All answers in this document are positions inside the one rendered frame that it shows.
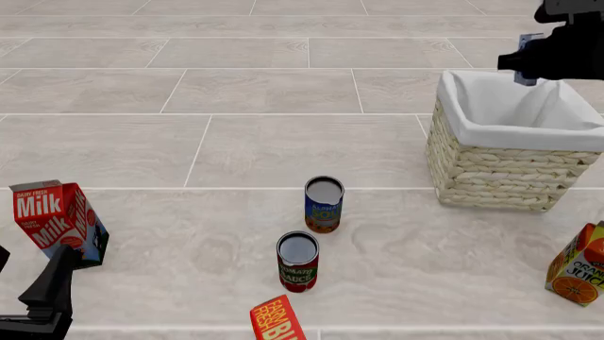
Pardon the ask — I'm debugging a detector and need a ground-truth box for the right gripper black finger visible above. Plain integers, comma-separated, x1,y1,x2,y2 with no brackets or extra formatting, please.
497,48,537,73

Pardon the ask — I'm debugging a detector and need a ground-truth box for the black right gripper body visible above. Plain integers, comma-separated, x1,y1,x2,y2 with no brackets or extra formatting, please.
534,20,604,82

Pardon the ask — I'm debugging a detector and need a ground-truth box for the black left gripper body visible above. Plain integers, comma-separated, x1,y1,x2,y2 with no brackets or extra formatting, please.
0,310,75,340

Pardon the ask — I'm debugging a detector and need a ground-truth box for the blue-grey cream cheese box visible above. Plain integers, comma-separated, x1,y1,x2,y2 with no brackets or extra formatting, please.
513,32,545,87

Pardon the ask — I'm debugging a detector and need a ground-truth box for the white cloth basket liner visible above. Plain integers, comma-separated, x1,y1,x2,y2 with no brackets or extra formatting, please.
436,69,604,153

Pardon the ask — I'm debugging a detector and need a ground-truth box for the woven wicker basket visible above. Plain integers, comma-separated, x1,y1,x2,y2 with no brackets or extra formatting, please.
425,95,603,213

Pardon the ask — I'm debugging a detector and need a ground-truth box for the red and white milk carton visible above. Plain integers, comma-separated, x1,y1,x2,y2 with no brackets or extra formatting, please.
8,178,110,271

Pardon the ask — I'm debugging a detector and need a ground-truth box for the orange juice carton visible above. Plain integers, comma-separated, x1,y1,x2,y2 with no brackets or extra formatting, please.
544,220,604,309

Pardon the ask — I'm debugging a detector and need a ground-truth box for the red butter box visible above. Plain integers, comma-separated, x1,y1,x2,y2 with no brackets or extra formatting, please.
249,294,308,340

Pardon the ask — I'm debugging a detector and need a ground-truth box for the blue alphabet soup can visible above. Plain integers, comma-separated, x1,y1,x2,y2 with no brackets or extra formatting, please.
303,175,345,235

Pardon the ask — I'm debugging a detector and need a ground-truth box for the red tomato sauce can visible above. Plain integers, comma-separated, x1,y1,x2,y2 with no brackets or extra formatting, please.
276,230,321,294

